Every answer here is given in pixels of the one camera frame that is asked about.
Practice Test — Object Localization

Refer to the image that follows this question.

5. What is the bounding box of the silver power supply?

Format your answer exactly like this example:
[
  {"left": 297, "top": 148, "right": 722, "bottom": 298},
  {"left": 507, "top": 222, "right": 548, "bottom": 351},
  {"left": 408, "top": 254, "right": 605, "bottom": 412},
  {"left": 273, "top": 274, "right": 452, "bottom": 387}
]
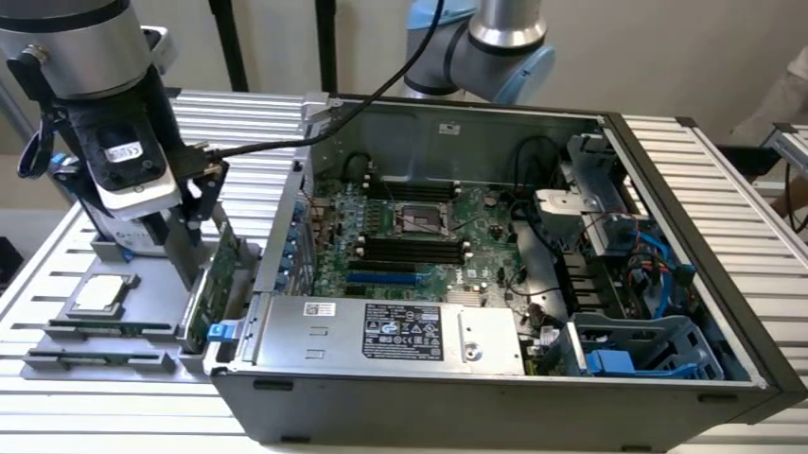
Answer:
[{"left": 264, "top": 297, "right": 527, "bottom": 377}]

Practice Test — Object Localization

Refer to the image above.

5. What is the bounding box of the blue wrist cable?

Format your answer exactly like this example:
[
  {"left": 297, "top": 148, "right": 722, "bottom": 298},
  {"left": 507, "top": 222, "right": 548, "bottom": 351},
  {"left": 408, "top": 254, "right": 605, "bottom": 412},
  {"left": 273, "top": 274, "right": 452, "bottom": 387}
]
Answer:
[{"left": 17, "top": 109, "right": 73, "bottom": 180}]

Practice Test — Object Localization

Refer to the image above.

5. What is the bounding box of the blue data wire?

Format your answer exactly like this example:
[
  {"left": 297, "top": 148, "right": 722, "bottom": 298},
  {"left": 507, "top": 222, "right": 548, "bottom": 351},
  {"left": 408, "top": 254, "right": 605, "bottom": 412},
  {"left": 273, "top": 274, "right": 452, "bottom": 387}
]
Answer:
[{"left": 631, "top": 229, "right": 700, "bottom": 330}]

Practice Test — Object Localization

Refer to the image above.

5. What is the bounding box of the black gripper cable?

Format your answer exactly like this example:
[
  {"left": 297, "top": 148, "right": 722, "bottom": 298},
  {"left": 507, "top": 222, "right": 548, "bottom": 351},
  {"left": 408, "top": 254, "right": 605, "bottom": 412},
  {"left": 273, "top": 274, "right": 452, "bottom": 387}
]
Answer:
[{"left": 202, "top": 0, "right": 444, "bottom": 160}]

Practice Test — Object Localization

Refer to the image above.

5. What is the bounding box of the black expansion slot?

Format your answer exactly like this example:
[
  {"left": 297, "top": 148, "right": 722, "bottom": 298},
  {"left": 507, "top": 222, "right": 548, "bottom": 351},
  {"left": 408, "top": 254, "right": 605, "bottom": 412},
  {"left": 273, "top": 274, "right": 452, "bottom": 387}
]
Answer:
[{"left": 349, "top": 261, "right": 420, "bottom": 274}]

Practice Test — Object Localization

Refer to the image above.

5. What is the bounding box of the black open PC case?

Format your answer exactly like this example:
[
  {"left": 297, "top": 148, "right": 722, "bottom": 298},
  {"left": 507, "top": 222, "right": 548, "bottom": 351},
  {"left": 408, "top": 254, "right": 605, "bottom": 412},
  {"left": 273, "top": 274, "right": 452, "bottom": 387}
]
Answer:
[{"left": 210, "top": 91, "right": 808, "bottom": 446}]

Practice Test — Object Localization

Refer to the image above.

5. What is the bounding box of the CPU socket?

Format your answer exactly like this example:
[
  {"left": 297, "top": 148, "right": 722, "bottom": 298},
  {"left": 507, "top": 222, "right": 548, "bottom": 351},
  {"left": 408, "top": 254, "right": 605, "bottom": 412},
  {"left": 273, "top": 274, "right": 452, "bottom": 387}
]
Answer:
[{"left": 390, "top": 201, "right": 455, "bottom": 237}]

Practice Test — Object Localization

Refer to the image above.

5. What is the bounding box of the black tripod pole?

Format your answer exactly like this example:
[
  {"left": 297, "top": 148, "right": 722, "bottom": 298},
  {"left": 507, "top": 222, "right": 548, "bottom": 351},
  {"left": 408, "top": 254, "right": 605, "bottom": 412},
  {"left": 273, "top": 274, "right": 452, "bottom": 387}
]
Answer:
[
  {"left": 207, "top": 0, "right": 250, "bottom": 94},
  {"left": 313, "top": 0, "right": 341, "bottom": 94}
]

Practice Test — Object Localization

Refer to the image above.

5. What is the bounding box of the metal slat side table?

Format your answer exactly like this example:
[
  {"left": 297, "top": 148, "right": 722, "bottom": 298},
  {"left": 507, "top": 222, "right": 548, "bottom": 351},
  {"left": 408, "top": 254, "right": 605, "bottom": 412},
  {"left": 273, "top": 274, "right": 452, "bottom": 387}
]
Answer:
[{"left": 754, "top": 121, "right": 808, "bottom": 190}]

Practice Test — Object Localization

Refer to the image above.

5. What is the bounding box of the green RAM stick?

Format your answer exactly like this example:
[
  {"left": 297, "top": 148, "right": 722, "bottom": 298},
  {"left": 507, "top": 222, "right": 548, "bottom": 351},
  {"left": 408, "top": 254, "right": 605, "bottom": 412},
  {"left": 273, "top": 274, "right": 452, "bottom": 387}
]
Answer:
[
  {"left": 30, "top": 348, "right": 167, "bottom": 364},
  {"left": 49, "top": 320, "right": 177, "bottom": 334}
]

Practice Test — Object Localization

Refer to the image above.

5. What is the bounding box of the black RAM slot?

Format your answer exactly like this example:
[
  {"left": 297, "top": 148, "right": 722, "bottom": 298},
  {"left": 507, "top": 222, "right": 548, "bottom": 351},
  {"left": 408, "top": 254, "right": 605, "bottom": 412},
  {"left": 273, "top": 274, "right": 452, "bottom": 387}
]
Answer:
[
  {"left": 369, "top": 178, "right": 461, "bottom": 186},
  {"left": 360, "top": 253, "right": 473, "bottom": 265},
  {"left": 369, "top": 188, "right": 461, "bottom": 196},
  {"left": 360, "top": 241, "right": 473, "bottom": 252},
  {"left": 360, "top": 235, "right": 473, "bottom": 246},
  {"left": 369, "top": 193, "right": 461, "bottom": 201},
  {"left": 369, "top": 183, "right": 461, "bottom": 191},
  {"left": 360, "top": 248, "right": 473, "bottom": 258}
]

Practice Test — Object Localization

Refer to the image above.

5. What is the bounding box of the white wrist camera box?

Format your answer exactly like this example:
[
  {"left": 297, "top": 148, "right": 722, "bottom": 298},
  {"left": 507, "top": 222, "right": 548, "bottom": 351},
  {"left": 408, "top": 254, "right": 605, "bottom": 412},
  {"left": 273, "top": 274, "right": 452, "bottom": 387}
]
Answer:
[{"left": 83, "top": 121, "right": 185, "bottom": 221}]

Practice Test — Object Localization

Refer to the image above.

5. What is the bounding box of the person in beige clothes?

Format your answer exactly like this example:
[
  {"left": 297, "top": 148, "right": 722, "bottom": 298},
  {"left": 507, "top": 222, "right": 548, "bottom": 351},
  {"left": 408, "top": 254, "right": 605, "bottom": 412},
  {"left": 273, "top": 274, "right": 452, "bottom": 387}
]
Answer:
[{"left": 726, "top": 44, "right": 808, "bottom": 148}]

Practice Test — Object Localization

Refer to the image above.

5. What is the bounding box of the blue case latch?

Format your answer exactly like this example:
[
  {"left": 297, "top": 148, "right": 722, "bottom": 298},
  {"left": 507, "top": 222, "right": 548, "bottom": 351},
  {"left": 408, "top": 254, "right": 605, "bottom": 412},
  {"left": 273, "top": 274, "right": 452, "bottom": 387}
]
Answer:
[{"left": 203, "top": 322, "right": 238, "bottom": 351}]

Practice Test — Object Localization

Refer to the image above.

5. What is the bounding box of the black wrist connector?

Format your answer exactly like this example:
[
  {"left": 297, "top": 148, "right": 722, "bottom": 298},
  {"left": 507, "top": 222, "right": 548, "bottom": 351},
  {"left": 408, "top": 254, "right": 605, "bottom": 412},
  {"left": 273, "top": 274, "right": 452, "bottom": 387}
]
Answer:
[{"left": 6, "top": 44, "right": 58, "bottom": 103}]

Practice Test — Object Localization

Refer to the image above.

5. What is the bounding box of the green motherboard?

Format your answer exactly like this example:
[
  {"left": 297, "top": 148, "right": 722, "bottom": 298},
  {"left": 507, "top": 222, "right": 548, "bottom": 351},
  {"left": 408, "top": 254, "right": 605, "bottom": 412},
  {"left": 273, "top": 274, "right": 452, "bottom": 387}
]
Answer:
[{"left": 301, "top": 178, "right": 527, "bottom": 309}]

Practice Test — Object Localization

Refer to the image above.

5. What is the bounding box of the blue plastic drive cage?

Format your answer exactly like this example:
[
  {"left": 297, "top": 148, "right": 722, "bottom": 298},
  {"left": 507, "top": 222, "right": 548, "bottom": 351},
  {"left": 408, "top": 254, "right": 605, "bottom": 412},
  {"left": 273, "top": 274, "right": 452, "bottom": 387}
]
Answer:
[{"left": 569, "top": 313, "right": 727, "bottom": 380}]

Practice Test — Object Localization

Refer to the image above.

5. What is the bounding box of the grey parts rack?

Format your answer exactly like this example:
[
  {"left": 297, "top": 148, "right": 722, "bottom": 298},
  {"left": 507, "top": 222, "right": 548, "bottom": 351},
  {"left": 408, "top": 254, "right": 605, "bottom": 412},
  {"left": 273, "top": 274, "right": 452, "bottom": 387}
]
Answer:
[{"left": 22, "top": 202, "right": 266, "bottom": 380}]

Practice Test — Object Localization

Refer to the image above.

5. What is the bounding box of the silver CPU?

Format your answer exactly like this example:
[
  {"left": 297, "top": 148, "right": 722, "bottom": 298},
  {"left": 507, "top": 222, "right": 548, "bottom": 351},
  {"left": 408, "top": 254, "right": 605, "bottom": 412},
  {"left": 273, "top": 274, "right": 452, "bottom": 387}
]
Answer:
[{"left": 67, "top": 272, "right": 139, "bottom": 314}]

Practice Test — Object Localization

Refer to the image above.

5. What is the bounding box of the metal disk bay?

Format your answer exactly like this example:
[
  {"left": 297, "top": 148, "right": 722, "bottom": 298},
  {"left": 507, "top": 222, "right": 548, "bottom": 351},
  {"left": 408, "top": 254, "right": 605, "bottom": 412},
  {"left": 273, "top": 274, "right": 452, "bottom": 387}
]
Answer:
[{"left": 532, "top": 133, "right": 652, "bottom": 259}]

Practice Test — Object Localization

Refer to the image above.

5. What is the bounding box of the green gpu card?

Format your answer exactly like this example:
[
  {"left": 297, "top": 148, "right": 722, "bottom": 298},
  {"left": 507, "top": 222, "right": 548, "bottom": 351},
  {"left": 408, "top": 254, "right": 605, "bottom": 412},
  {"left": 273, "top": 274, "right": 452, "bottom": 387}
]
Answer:
[{"left": 178, "top": 220, "right": 246, "bottom": 354}]

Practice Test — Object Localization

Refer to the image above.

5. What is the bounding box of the blue expansion slot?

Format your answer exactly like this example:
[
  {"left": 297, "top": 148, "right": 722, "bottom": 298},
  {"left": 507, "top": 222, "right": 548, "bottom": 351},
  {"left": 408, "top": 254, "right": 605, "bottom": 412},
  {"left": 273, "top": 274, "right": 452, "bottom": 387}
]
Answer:
[{"left": 344, "top": 271, "right": 420, "bottom": 287}]

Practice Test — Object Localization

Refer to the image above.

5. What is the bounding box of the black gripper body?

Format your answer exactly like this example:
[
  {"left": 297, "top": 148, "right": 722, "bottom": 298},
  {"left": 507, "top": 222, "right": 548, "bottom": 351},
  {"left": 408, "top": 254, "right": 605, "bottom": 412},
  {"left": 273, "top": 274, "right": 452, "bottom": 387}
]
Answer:
[{"left": 38, "top": 74, "right": 191, "bottom": 205}]

